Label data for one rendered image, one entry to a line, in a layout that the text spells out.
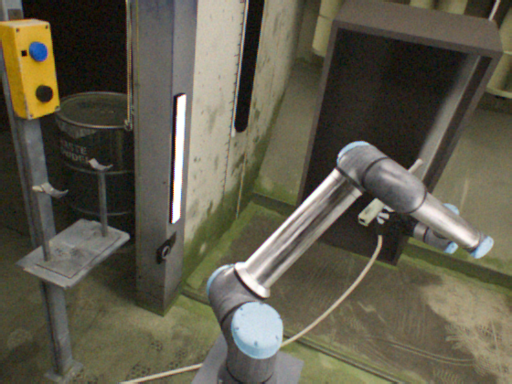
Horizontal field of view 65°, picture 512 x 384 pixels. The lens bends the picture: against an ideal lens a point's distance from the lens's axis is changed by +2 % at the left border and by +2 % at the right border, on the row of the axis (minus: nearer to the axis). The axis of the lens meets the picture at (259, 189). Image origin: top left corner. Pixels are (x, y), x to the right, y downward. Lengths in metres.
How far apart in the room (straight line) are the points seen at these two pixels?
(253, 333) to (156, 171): 0.94
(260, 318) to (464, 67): 1.43
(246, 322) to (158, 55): 1.03
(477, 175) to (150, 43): 2.43
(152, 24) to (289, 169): 1.86
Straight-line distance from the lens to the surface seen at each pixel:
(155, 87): 1.70
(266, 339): 1.18
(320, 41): 2.99
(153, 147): 1.81
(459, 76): 2.09
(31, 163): 1.50
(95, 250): 1.60
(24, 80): 1.33
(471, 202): 3.24
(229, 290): 1.30
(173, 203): 1.90
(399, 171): 1.19
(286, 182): 3.18
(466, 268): 3.25
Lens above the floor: 1.81
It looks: 30 degrees down
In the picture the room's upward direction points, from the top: 10 degrees clockwise
